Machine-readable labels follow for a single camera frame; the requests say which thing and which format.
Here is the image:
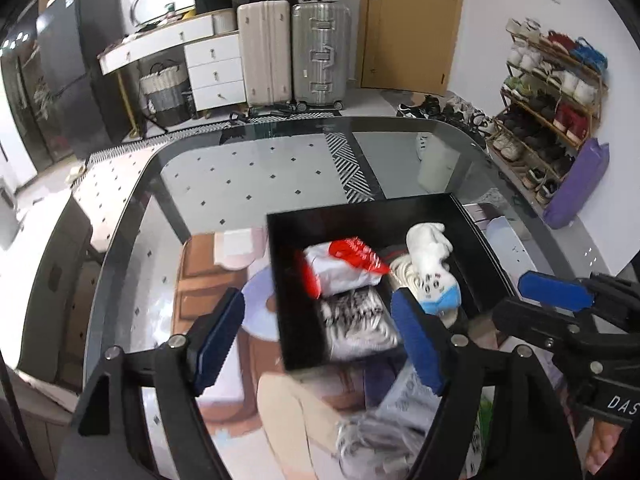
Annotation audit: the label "beige suitcase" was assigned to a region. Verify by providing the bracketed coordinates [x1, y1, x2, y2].
[236, 0, 294, 109]

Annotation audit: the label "scattered pile of sneakers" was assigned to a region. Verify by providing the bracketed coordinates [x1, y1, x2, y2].
[397, 93, 497, 137]

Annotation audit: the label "black storage box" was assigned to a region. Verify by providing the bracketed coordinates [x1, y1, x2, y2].
[266, 192, 517, 373]

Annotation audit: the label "person's right hand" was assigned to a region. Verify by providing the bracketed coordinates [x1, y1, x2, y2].
[585, 417, 623, 477]

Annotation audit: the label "woven laundry basket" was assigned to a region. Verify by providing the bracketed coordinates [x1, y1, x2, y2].
[138, 60, 194, 127]

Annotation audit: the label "black white patterned socks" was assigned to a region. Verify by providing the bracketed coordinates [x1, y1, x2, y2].
[319, 287, 402, 362]

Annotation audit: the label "white sock with blue toe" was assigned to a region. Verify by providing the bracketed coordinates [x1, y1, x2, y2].
[416, 264, 462, 317]

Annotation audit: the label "white cylindrical container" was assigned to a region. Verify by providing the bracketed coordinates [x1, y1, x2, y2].
[212, 10, 237, 35]

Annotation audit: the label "rows of assorted shoes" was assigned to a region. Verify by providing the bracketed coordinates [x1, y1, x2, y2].
[492, 17, 609, 205]

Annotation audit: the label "black refrigerator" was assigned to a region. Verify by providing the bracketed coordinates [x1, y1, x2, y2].
[0, 0, 137, 173]

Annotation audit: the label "silver suitcase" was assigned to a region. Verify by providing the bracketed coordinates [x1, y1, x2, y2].
[291, 2, 352, 111]

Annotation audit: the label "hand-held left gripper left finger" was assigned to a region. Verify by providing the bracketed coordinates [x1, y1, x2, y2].
[55, 287, 246, 480]

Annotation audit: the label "white striped sock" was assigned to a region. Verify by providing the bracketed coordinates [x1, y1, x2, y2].
[389, 255, 426, 292]

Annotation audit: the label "white desk with drawers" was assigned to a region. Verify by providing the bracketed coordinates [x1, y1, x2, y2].
[97, 12, 247, 114]

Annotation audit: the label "wooden shoe rack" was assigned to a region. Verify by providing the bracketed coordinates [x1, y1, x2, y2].
[491, 17, 610, 207]

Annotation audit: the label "wooden door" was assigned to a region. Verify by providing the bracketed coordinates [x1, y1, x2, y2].
[359, 0, 467, 94]

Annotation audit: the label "grey white cloth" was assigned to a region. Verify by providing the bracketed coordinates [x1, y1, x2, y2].
[334, 360, 451, 480]

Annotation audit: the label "black white patterned mat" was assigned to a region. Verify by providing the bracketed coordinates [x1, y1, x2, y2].
[324, 129, 377, 202]

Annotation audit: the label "wooden stool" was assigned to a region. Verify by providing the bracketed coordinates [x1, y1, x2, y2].
[174, 232, 282, 411]

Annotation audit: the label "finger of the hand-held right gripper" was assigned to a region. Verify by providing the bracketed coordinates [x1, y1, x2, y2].
[492, 297, 601, 364]
[517, 269, 640, 332]

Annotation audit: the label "white rolled sock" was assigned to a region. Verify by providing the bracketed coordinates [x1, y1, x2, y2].
[405, 221, 455, 274]

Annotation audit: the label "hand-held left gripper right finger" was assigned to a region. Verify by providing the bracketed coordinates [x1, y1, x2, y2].
[390, 289, 584, 480]

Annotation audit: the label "red and white rolled socks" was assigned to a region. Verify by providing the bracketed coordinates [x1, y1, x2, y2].
[301, 235, 394, 302]

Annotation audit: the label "purple bag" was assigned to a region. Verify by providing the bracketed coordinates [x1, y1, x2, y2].
[542, 137, 611, 231]

